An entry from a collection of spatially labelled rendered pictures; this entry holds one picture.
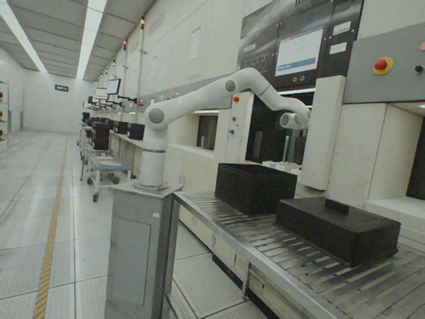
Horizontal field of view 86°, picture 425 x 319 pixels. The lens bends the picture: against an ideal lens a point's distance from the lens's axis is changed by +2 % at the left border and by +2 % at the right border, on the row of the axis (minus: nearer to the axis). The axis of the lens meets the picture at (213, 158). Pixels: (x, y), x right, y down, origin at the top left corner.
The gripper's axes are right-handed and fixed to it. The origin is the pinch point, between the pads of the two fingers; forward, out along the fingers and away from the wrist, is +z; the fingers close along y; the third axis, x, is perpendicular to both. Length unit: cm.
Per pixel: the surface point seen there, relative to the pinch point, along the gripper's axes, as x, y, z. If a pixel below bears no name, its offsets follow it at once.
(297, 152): -18.3, -6.9, -8.5
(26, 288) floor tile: -120, -67, -156
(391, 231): -36, 64, -44
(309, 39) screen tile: 43, 5, -28
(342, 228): -34, 61, -65
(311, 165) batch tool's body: -22.3, 22.5, -32.1
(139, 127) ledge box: -19, -285, -58
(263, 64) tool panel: 36, -28, -30
